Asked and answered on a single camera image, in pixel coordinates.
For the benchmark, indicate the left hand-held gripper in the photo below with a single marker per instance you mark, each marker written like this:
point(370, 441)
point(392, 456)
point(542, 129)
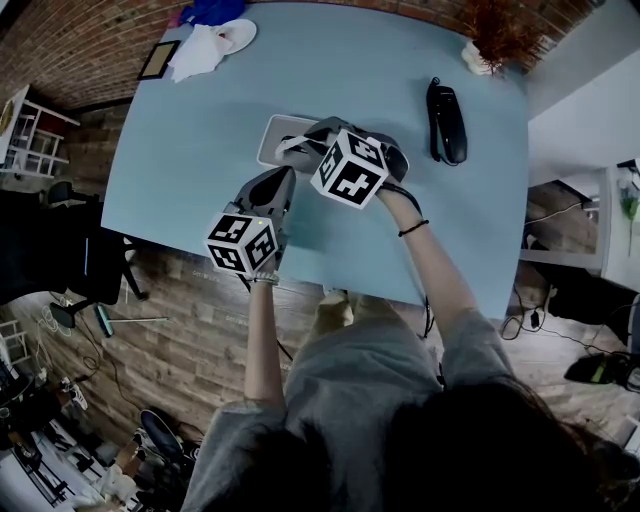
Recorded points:
point(242, 245)

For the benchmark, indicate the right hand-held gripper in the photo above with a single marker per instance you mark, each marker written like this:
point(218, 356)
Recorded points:
point(350, 172)

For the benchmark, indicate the white rectangular tray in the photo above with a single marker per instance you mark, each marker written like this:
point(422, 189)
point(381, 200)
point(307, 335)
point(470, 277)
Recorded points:
point(272, 127)

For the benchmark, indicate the white cloth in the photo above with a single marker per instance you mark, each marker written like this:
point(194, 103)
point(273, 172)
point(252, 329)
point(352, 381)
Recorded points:
point(200, 52)

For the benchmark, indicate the person's left forearm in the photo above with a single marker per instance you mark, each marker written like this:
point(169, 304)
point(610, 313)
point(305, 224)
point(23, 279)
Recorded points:
point(262, 340)

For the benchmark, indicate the person's right forearm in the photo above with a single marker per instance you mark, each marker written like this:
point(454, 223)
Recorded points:
point(435, 270)

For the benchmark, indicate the white round dish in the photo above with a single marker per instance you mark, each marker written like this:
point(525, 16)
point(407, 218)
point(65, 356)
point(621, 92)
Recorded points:
point(245, 32)

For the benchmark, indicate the person's beige trousers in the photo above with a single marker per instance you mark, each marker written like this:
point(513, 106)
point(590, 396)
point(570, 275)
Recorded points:
point(372, 310)

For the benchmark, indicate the blue cloth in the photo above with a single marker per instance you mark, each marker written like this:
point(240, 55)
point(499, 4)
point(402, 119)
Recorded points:
point(212, 10)

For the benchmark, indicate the dried orange plant white pot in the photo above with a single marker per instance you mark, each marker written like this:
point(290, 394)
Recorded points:
point(500, 30)

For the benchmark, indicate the teal floor brush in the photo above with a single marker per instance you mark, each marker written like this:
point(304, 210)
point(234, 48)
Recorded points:
point(106, 322)

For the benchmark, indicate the person's gray shirt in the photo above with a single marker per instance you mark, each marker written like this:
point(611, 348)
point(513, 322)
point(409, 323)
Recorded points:
point(360, 390)

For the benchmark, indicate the black office chair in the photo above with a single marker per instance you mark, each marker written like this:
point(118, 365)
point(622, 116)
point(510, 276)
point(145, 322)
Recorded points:
point(45, 240)

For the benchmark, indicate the white shelf rack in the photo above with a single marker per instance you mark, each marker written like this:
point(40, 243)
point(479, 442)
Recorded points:
point(35, 140)

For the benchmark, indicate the white side desk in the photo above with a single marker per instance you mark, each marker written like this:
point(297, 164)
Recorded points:
point(615, 240)

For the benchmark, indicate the black green device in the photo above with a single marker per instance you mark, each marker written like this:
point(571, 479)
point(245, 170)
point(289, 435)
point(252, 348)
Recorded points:
point(600, 372)

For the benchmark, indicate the black picture frame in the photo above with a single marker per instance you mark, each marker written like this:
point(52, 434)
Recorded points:
point(159, 59)

